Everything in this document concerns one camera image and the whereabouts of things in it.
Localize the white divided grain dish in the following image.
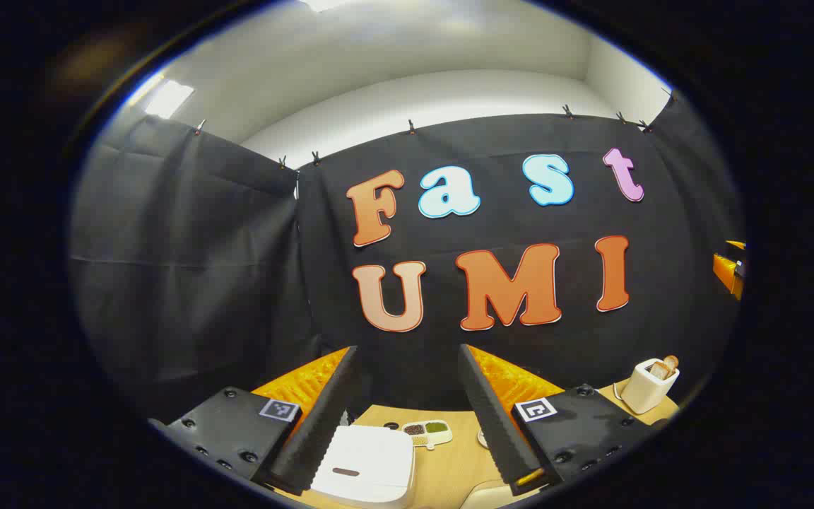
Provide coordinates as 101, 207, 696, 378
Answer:
402, 420, 454, 451

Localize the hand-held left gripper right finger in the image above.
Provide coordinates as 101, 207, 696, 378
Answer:
457, 344, 663, 496

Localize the white toaster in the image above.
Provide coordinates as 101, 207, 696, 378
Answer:
620, 357, 681, 415

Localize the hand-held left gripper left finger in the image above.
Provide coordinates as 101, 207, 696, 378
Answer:
149, 344, 362, 496

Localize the ceiling light panel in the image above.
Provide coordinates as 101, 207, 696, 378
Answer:
143, 79, 196, 120

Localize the white rice cooker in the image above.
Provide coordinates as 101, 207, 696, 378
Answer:
310, 424, 416, 508

